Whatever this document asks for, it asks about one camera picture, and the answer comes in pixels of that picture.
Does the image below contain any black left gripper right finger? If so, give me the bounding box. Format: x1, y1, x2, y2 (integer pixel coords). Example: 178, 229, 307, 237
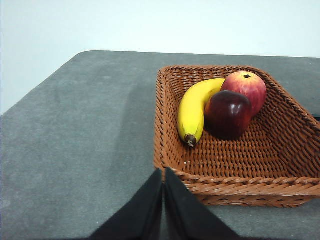
163, 167, 240, 240

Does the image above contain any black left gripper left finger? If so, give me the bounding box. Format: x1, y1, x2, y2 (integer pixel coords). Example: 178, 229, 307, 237
88, 168, 163, 240

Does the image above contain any brown wicker basket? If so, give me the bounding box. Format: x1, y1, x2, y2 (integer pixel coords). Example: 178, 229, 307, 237
152, 65, 320, 208

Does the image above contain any yellow banana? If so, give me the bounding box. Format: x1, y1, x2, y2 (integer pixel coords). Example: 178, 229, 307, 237
177, 78, 227, 148

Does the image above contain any dark red apple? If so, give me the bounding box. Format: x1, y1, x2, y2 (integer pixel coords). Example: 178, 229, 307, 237
204, 90, 253, 140

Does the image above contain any red yellow apple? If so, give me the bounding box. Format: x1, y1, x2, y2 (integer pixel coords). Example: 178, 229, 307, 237
220, 71, 268, 118

